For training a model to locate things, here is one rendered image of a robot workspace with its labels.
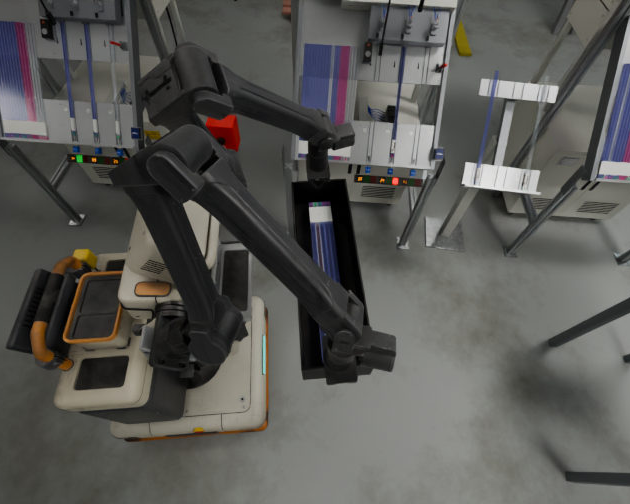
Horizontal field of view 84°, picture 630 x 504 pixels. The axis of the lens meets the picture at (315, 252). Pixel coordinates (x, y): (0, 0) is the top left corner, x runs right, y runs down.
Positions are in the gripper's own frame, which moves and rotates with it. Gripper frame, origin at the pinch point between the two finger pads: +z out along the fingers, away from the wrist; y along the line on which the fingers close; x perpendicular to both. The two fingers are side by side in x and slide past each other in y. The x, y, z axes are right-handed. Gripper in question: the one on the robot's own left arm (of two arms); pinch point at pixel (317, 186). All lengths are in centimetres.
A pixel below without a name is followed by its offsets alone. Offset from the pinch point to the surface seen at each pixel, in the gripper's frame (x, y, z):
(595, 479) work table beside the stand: -113, -90, 93
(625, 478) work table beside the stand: -113, -89, 76
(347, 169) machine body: -25, 79, 75
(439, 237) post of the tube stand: -87, 48, 112
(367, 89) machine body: -41, 122, 50
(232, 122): 37, 73, 32
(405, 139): -47, 55, 32
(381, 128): -36, 59, 29
